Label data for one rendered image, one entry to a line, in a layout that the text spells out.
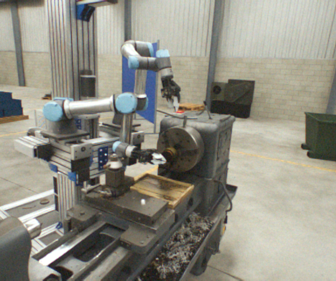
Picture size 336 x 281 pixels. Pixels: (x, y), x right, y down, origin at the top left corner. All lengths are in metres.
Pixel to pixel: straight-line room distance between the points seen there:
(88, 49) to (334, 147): 5.16
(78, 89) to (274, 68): 10.10
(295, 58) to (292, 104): 1.77
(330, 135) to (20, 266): 5.63
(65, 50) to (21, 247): 1.41
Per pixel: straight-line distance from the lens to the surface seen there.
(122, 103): 1.49
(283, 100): 11.46
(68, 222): 1.33
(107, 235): 1.29
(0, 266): 0.86
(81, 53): 2.00
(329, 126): 5.86
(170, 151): 1.57
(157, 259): 1.60
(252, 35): 11.84
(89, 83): 1.93
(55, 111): 1.59
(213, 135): 1.75
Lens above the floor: 1.58
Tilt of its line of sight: 15 degrees down
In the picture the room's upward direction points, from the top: 3 degrees clockwise
